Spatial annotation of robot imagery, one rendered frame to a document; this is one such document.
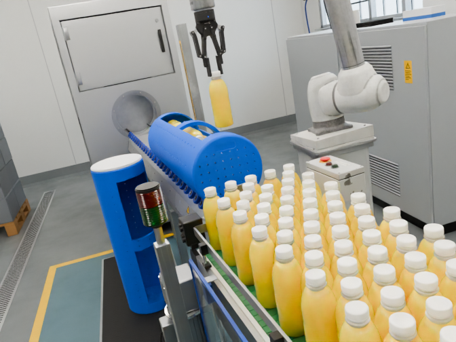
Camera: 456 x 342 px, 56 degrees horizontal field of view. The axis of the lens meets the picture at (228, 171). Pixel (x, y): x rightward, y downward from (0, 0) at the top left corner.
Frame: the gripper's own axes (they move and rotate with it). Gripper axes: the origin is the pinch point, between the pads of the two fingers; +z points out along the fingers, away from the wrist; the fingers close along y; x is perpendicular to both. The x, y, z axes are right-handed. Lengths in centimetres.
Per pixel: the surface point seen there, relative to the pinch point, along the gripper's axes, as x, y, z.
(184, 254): -85, 13, 115
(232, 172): 11.9, 4.5, 38.8
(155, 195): 58, 41, 23
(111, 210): -66, 49, 66
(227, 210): 44, 19, 39
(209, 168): 11.9, 13.0, 34.8
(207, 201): 31, 21, 40
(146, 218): 57, 44, 29
